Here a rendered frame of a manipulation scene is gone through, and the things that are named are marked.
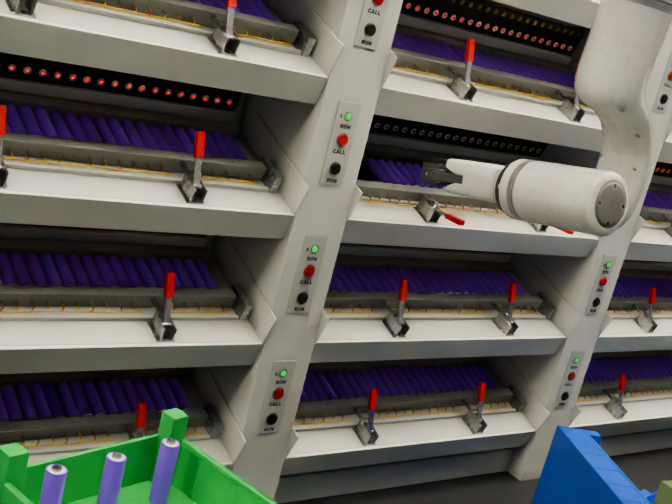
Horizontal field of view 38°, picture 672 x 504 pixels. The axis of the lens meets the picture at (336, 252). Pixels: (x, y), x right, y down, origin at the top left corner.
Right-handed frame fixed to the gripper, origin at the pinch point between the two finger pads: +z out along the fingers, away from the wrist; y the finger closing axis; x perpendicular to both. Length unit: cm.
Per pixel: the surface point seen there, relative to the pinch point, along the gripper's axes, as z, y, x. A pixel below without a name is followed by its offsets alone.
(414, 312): 13.4, -11.5, 24.3
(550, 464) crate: -2, -35, 48
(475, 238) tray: 6.3, -16.0, 9.9
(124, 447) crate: -27, 61, 29
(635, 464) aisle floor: 14, -86, 59
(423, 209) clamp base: 7.3, -4.3, 6.0
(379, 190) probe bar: 9.0, 4.0, 3.9
